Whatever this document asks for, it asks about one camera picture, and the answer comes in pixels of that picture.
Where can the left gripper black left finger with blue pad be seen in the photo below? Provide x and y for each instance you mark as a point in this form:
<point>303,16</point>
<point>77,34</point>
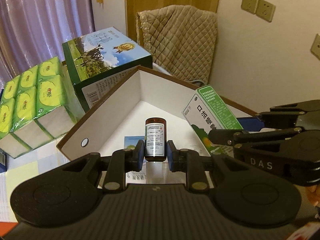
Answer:
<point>109,172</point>

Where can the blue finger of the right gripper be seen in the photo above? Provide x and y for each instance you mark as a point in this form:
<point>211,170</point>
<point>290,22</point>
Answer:
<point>302,114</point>

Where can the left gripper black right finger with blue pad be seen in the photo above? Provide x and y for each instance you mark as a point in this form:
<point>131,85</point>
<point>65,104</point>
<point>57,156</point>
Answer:
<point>199,170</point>

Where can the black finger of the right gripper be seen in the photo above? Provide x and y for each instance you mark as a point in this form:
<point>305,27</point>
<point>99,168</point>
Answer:
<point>273,139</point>

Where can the blue white medicine box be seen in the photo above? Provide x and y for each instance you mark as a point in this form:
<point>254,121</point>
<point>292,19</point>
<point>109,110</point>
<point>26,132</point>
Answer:
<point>135,177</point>

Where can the green white medicine box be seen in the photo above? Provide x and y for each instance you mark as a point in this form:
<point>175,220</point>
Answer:
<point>206,111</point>

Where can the brown spray bottle white cap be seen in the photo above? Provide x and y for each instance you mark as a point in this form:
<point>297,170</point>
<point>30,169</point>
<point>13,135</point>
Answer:
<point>155,139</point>

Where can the person's hand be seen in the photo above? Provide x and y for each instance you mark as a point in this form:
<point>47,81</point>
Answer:
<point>313,195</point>

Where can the brown cardboard box white inside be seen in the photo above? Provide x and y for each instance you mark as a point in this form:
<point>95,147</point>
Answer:
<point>142,94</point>

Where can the checkered pastel tablecloth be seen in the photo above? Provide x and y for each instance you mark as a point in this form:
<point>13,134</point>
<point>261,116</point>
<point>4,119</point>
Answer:
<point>27,166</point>

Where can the green tissue pack bundle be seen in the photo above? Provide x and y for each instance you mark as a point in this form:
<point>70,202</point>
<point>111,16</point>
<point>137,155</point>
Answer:
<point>37,107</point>

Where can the green milk carton box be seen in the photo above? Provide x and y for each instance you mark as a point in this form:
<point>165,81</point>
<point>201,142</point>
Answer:
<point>97,61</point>

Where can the beige quilted chair cover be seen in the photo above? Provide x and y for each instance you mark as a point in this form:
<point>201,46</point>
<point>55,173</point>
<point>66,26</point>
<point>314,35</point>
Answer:
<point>181,40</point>

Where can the blue printed box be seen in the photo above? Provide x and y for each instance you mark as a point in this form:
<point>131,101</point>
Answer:
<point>3,160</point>

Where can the red table mat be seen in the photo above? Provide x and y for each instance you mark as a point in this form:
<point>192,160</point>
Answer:
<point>6,227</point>

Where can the pink curtain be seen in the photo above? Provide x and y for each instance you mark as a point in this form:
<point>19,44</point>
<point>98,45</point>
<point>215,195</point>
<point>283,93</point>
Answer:
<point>33,31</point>

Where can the single wall socket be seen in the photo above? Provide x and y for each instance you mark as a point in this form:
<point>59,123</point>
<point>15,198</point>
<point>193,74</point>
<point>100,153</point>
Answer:
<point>315,48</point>

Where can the double wall socket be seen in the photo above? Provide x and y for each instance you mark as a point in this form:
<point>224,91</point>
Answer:
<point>261,8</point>

